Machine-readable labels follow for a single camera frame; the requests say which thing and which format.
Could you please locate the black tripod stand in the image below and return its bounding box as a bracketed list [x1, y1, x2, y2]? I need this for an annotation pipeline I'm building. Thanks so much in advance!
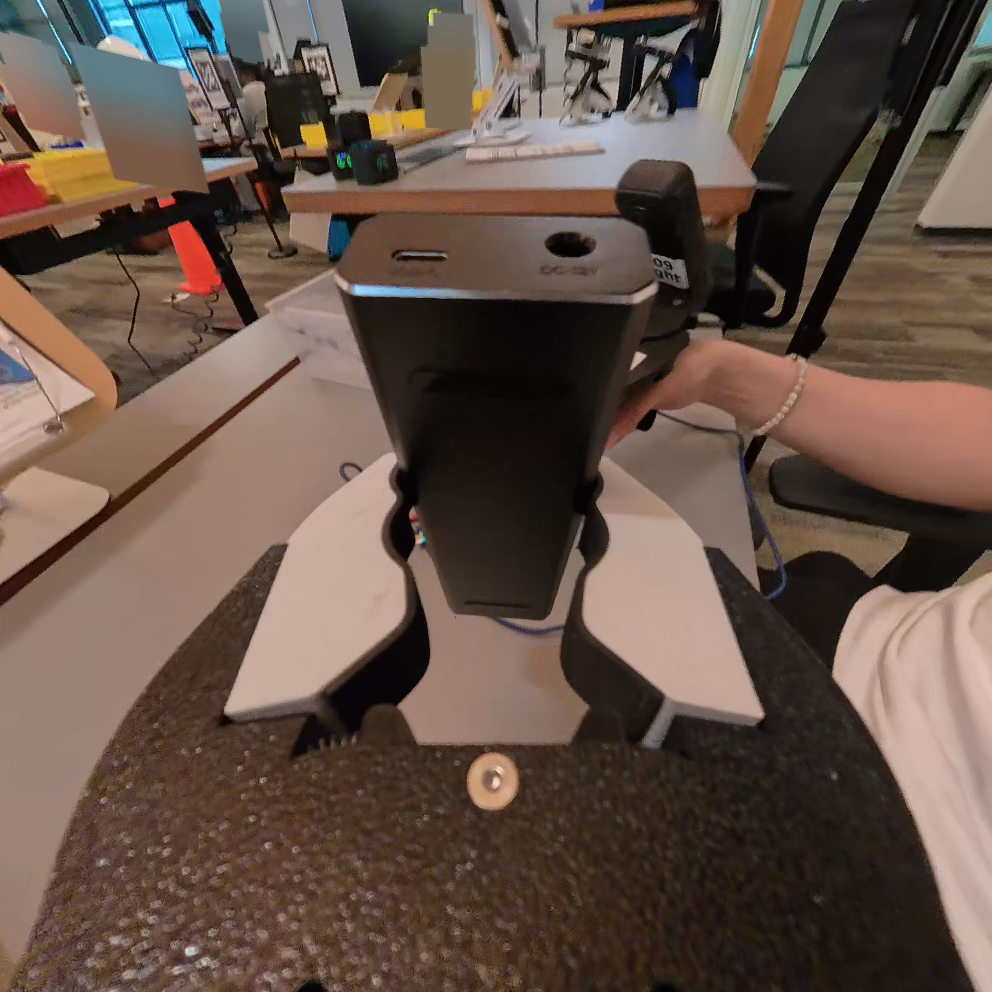
[785, 0, 992, 359]

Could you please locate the red plastic bin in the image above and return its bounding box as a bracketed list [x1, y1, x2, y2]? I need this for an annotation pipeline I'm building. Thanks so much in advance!
[0, 163, 49, 220]

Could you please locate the white bead bracelet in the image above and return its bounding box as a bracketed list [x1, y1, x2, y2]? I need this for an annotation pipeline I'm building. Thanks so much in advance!
[750, 352, 809, 439]

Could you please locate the framed marker sign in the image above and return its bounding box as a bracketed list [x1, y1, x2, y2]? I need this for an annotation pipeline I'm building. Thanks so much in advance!
[298, 42, 342, 98]
[184, 46, 234, 111]

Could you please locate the grey desk with wooden edge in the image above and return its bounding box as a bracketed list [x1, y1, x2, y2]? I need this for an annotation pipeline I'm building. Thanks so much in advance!
[281, 108, 758, 218]

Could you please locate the white label strip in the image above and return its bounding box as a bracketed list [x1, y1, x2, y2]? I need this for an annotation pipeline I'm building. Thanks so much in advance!
[463, 141, 607, 165]

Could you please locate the wooden office desk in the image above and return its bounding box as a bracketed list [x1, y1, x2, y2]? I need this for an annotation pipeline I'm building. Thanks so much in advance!
[0, 157, 260, 327]

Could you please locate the person's right hand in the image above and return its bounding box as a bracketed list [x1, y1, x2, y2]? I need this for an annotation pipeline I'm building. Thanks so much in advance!
[604, 339, 785, 451]

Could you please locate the orange traffic cone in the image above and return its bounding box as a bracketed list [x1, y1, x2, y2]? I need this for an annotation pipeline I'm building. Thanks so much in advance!
[159, 197, 227, 297]

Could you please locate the small yellow bin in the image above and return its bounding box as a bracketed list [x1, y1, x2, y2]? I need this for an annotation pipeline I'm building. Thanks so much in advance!
[27, 147, 141, 204]

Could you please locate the cable with teal plug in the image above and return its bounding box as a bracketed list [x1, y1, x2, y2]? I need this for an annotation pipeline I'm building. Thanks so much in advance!
[338, 409, 789, 638]

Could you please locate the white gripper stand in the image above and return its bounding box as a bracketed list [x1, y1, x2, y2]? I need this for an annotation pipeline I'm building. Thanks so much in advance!
[453, 54, 537, 150]
[558, 35, 615, 130]
[624, 35, 677, 127]

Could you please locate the printed instruction sheet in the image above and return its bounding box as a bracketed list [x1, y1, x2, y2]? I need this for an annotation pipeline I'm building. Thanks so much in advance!
[0, 321, 96, 460]

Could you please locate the person's right forearm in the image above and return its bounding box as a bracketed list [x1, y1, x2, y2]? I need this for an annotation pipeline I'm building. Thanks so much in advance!
[763, 352, 992, 519]

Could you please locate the black printed usb hub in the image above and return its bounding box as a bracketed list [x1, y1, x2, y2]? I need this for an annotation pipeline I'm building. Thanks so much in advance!
[335, 215, 661, 621]

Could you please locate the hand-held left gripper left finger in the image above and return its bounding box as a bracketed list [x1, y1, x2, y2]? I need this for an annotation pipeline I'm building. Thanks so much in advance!
[223, 453, 431, 727]

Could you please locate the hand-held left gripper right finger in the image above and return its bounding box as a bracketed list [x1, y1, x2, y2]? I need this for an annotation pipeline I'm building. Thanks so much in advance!
[560, 457, 767, 749]

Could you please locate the clear plastic tray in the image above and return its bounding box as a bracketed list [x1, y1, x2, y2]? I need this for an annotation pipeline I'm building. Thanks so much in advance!
[266, 271, 375, 390]

